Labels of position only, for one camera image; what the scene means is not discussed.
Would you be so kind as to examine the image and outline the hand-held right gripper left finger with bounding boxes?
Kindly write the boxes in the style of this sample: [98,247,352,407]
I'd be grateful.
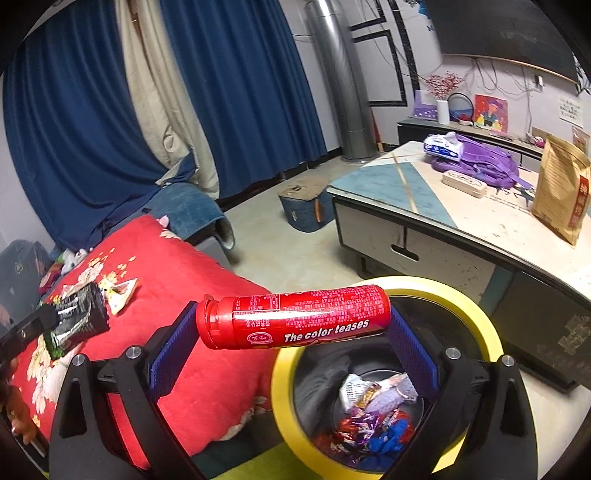
[48,300,208,480]

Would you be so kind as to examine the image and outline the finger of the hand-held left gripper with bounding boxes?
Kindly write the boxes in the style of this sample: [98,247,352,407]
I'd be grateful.
[0,305,59,360]

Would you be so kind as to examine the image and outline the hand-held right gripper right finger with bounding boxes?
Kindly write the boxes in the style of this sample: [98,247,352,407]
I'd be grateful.
[383,307,541,480]

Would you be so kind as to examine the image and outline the black snack packet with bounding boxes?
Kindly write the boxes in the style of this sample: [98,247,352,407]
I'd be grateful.
[41,281,111,359]

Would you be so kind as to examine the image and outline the red plastic bottle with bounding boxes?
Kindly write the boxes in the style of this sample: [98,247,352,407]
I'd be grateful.
[195,285,392,351]

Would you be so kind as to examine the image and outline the yellow rimmed trash bin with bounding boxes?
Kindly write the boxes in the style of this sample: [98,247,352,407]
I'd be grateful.
[270,275,502,476]

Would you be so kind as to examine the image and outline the person's left hand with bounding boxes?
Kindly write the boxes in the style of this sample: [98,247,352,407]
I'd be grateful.
[0,359,40,446]

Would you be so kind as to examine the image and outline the grey heart print sofa cover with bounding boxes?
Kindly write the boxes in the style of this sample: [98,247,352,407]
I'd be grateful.
[0,240,52,306]

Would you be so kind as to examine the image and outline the crumpled white wrapper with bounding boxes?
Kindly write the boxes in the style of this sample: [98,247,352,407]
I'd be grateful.
[339,373,375,409]

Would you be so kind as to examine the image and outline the shiny red foil wrapper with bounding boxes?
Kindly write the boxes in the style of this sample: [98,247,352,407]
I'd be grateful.
[383,408,410,433]

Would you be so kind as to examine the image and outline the yellow white snack packet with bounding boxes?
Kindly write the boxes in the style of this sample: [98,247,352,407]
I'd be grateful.
[99,276,140,316]

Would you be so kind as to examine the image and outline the white green plush toy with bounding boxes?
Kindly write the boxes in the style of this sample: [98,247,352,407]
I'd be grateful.
[60,248,89,274]

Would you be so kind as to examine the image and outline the blue plastic bag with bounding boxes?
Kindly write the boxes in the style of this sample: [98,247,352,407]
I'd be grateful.
[364,412,417,461]

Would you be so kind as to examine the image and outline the blue and cream coffee table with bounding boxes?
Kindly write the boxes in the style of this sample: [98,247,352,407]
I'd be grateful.
[326,140,591,394]

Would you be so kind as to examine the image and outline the blue denim sofa cover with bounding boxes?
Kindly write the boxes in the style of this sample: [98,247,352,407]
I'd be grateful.
[150,182,236,251]

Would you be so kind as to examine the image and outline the beige power strip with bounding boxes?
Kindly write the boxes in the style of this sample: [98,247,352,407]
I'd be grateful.
[441,170,488,199]

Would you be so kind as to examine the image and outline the blue storage box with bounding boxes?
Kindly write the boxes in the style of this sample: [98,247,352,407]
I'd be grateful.
[277,177,336,233]

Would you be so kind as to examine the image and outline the purple backpack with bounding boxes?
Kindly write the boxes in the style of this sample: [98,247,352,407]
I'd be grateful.
[431,135,537,189]

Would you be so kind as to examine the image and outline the white blue tissue pack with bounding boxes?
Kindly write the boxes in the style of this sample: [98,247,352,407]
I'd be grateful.
[423,131,465,162]

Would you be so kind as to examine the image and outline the brown paper bag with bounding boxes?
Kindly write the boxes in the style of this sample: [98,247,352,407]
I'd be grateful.
[530,134,591,246]

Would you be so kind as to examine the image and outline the dark tv cabinet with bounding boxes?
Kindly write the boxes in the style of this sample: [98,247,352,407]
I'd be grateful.
[397,117,546,160]

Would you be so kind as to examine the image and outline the wide blue curtain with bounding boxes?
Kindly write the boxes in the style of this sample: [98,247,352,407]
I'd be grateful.
[2,0,200,253]

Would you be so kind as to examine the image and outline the purple card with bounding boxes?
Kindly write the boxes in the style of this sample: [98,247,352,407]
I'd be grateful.
[412,90,438,121]

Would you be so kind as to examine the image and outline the round desk ornament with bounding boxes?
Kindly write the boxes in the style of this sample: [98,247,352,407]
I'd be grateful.
[447,91,474,128]

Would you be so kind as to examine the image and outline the red framed painting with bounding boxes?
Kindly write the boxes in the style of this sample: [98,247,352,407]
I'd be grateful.
[474,93,509,133]

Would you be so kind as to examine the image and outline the beige curtain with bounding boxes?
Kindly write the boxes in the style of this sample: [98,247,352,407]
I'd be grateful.
[114,0,222,200]

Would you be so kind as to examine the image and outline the red blossom branches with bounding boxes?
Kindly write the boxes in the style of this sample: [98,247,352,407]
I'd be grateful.
[425,71,463,100]

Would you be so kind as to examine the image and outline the narrow blue curtain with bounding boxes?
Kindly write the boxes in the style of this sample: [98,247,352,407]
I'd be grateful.
[159,0,329,200]

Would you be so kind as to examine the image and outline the grey tower air conditioner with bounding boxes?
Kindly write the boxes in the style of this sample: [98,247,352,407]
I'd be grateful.
[305,0,380,164]

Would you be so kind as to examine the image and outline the black television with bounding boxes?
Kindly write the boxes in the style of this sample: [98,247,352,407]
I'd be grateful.
[425,0,583,85]

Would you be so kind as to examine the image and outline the white paper wall note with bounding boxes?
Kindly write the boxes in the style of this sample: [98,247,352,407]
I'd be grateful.
[557,95,582,125]

